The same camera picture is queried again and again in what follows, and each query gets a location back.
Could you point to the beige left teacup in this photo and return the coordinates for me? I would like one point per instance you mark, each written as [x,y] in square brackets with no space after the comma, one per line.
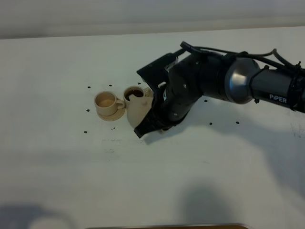
[107,103]

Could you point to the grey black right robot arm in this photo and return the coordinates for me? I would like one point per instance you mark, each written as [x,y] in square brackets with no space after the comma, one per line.
[236,78]

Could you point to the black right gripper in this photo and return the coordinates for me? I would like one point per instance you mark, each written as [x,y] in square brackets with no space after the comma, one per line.
[190,79]

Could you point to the beige teacup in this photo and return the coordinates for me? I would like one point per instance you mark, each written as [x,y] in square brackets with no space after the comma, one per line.
[107,103]
[137,91]

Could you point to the beige left teacup saucer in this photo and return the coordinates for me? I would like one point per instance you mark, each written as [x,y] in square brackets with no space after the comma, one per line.
[117,115]

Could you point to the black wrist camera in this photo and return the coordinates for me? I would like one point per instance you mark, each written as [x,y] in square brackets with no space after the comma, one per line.
[156,72]

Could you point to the beige right teacup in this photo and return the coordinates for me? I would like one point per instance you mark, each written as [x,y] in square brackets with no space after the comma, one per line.
[137,91]

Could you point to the beige ceramic teapot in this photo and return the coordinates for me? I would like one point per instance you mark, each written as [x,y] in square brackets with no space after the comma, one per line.
[138,109]

